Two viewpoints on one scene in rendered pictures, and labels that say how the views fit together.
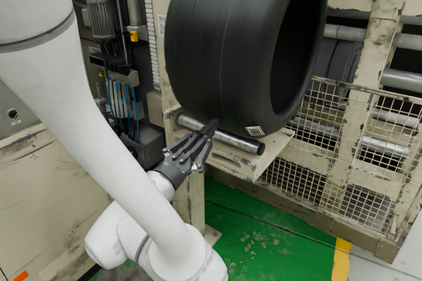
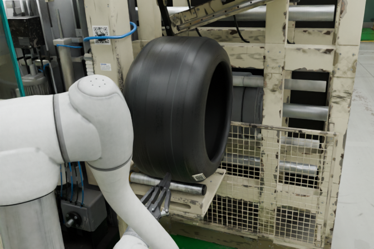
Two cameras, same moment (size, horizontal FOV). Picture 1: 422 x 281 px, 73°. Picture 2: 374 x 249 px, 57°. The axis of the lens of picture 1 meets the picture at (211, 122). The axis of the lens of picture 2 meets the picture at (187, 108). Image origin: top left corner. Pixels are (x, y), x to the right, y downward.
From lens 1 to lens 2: 52 cm
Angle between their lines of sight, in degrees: 15
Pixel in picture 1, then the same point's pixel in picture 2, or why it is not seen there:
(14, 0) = (126, 151)
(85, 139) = (128, 202)
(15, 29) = (122, 160)
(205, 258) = not seen: outside the picture
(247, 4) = (183, 96)
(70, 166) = not seen: hidden behind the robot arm
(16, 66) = (116, 173)
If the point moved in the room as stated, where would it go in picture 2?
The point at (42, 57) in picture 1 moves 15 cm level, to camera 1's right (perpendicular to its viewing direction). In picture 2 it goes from (125, 168) to (194, 155)
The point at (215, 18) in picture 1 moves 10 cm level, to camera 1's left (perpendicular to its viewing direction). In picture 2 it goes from (162, 106) to (133, 110)
